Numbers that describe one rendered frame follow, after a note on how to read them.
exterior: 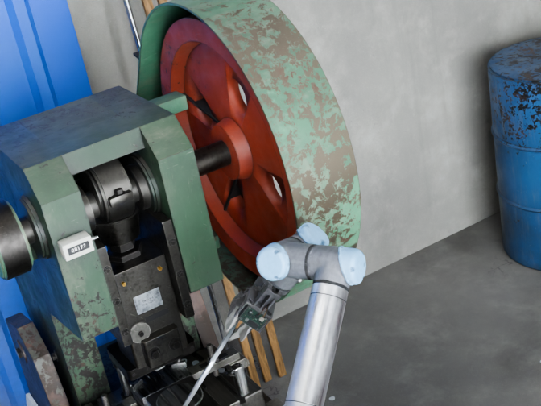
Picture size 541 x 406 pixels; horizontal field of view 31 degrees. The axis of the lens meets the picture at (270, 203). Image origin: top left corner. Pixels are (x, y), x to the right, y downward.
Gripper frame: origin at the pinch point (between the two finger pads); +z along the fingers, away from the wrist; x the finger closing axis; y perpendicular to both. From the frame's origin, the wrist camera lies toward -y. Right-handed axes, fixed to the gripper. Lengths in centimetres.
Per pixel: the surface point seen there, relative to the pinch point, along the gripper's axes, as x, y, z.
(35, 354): -32, -27, 60
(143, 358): -10.3, -11.0, 28.8
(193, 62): -42, -55, -28
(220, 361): 10.7, -30.2, 30.2
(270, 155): -14.0, -28.1, -30.7
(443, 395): 103, -106, 44
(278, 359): 53, -126, 83
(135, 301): -20.8, -12.1, 16.0
